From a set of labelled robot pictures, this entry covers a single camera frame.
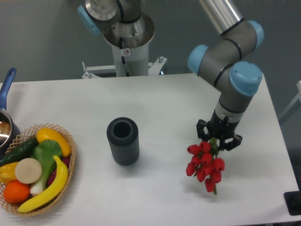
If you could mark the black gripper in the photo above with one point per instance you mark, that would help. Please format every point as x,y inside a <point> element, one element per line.
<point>220,129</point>

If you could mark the red tulip bouquet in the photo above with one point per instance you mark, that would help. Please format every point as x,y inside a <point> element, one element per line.
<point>205,164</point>

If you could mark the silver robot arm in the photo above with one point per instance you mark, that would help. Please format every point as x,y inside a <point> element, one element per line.
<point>129,31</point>

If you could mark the white stand at right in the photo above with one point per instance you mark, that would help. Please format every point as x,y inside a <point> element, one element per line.
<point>292,106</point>

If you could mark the dark grey ribbed vase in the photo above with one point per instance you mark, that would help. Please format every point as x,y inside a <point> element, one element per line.
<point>123,138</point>

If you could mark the black device at edge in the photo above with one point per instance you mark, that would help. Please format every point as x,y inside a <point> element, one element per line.
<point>293,202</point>

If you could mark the dark red vegetable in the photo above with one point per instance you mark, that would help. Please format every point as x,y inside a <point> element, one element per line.
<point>66,161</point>

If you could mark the green bok choy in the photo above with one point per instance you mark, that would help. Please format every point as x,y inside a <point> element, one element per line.
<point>44,153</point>

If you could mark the yellow squash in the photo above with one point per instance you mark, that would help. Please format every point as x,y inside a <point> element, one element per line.
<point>51,134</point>

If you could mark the woven wicker basket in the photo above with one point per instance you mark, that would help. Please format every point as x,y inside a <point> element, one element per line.
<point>25,135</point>

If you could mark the yellow banana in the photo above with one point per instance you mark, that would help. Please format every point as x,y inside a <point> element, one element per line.
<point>51,192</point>

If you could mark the beige round disc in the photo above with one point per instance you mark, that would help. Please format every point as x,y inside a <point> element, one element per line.
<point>28,171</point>

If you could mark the green cucumber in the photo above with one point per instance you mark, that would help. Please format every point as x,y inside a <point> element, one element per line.
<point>22,151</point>

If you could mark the orange fruit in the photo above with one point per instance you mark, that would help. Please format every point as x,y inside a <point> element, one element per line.
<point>16,192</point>

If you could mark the yellow bell pepper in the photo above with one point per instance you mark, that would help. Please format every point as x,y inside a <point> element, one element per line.
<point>7,173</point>

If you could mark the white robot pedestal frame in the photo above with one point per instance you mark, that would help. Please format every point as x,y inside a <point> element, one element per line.
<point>128,62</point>

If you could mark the blue handled saucepan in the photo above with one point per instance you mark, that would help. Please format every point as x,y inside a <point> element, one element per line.
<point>8,129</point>

